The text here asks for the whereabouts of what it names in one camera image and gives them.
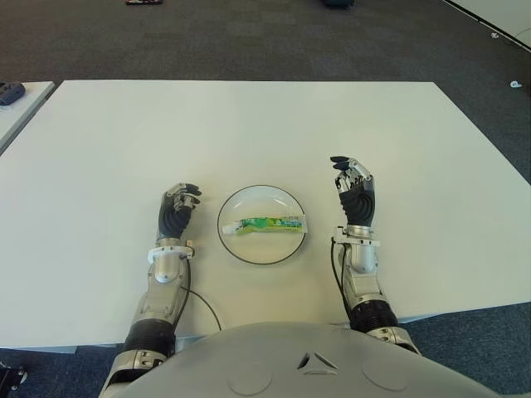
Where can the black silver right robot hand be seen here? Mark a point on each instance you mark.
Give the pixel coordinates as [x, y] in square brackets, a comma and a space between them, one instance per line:
[359, 203]

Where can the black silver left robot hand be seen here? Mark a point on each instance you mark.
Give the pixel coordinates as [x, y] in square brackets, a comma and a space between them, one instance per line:
[174, 215]

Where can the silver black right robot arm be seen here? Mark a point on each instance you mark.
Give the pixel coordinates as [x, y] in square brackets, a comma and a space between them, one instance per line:
[367, 290]

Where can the white plate with black rim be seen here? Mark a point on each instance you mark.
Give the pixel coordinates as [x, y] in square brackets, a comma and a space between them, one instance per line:
[265, 248]

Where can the grey robot torso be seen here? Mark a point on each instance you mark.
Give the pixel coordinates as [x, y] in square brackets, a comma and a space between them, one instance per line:
[311, 365]

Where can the white side table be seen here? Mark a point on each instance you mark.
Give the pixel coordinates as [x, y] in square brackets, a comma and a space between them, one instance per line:
[29, 103]

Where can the small white floor object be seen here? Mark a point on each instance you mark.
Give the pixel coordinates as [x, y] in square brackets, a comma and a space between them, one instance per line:
[515, 84]

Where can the black handheld controller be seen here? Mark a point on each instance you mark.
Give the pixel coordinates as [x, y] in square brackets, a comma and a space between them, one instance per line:
[9, 93]

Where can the red black floor object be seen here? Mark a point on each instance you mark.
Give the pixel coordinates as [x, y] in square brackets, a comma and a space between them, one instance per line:
[143, 1]

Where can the black device on floor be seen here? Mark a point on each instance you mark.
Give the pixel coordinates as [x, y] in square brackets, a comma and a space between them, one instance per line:
[10, 375]

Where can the white table with black edge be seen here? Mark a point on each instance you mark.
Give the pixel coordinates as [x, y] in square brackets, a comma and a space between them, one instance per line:
[493, 14]

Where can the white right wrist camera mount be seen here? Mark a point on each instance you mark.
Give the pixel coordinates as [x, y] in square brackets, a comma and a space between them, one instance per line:
[352, 236]

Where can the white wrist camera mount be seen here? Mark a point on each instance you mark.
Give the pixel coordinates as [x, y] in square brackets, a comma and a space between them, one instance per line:
[352, 236]
[168, 250]

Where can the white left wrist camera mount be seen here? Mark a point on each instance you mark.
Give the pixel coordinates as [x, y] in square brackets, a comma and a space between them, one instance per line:
[168, 250]

